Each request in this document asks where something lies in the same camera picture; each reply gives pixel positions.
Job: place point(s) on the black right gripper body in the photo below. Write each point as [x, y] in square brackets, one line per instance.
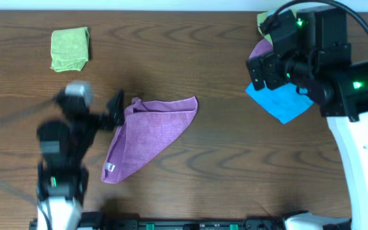
[292, 68]

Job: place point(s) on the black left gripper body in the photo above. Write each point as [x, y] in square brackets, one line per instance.
[84, 123]

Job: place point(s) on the purple cloth with label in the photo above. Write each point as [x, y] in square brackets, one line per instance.
[148, 129]

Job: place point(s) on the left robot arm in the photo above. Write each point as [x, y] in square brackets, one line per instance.
[62, 178]

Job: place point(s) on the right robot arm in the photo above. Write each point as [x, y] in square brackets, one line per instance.
[319, 56]

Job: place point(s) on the purple cloth under pile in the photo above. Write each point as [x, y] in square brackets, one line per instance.
[262, 47]

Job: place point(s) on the blue cloth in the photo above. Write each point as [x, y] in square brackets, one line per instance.
[283, 103]

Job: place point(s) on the olive green cloth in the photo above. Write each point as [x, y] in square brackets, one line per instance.
[260, 19]

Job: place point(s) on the folded green cloth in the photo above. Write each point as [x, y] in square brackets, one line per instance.
[69, 49]

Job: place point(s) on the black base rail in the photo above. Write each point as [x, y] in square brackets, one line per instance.
[187, 223]

